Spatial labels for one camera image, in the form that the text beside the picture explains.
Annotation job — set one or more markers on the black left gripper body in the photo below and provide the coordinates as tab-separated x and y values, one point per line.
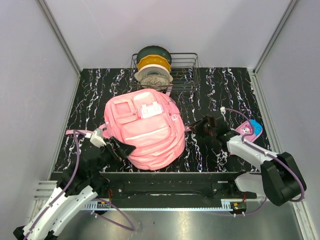
107	157

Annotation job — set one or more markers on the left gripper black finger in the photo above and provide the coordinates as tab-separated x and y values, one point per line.
126	148
113	145

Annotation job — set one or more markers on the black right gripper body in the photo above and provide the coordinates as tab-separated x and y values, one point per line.
207	130

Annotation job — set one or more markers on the pink student backpack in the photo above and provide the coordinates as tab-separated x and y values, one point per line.
150	121

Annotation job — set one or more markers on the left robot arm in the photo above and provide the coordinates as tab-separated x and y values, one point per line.
59	209

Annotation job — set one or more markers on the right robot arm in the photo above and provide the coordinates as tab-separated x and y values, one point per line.
278	177

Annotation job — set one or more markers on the pink purple pencil case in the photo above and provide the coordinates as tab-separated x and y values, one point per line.
253	130

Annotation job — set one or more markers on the grey patterned plate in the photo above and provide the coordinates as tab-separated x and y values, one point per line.
155	81

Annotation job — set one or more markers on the yellow plate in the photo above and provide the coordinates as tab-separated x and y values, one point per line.
154	59

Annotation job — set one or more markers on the dark green plate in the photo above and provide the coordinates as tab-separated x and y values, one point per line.
154	50

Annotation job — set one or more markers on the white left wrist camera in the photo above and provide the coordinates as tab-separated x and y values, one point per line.
96	137

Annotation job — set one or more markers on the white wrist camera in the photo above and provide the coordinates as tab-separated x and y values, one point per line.
223	111
96	137

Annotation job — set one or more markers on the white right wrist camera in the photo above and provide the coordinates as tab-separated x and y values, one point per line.
223	111

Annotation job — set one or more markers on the aluminium front rail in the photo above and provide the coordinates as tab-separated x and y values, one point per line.
168	201

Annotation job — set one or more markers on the black wire dish rack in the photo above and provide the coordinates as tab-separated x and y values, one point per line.
184	70

